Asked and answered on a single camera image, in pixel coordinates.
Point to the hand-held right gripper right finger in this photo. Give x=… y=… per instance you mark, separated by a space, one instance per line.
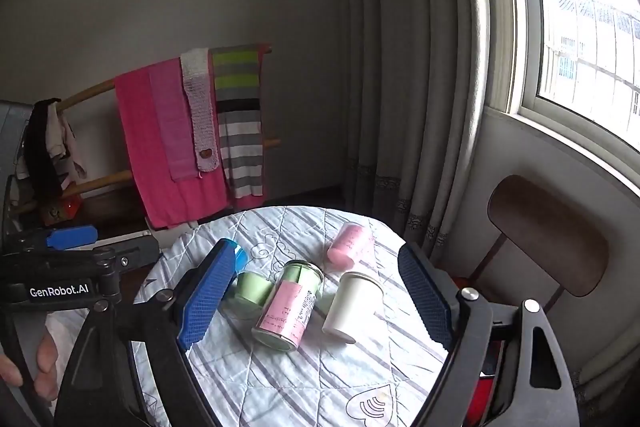
x=425 y=302

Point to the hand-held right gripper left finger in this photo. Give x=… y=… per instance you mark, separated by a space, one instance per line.
x=210 y=294

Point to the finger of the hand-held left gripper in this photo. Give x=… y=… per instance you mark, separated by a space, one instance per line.
x=70 y=237
x=140 y=252

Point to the white cup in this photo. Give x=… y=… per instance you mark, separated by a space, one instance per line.
x=352 y=307

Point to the light green cup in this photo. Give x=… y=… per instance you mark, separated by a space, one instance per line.
x=252 y=289

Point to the blue cup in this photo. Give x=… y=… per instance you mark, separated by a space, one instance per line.
x=241 y=259

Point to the pink cup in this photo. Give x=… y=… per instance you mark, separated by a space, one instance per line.
x=350 y=244

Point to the person's left hand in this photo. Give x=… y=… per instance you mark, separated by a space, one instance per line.
x=47 y=359

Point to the red object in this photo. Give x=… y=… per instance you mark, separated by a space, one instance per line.
x=67 y=209

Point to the green jar with pink label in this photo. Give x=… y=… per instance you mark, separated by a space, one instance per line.
x=287 y=307

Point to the dark and white clothes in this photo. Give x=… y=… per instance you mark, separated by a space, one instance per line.
x=67 y=147

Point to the black garment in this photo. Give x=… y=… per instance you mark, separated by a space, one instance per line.
x=42 y=147

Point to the bright pink towel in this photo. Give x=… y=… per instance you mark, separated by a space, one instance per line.
x=145 y=147

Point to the red cloth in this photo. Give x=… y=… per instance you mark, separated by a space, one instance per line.
x=484 y=399

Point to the grey case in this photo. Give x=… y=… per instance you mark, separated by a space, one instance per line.
x=10 y=132

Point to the white quilted table cover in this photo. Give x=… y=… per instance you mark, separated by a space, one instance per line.
x=300 y=382

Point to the lilac pink towel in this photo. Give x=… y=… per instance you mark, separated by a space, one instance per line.
x=172 y=127

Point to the brown wooden chair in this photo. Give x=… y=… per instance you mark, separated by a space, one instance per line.
x=550 y=237

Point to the striped cloth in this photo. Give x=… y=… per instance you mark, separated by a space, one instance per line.
x=240 y=147

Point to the wooden towel rack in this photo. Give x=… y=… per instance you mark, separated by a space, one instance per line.
x=90 y=93

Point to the knitted white pink scarf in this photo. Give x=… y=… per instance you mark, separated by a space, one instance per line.
x=200 y=107

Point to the grey curtain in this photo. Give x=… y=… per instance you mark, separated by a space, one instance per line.
x=400 y=57

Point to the window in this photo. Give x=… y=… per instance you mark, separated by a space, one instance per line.
x=590 y=32

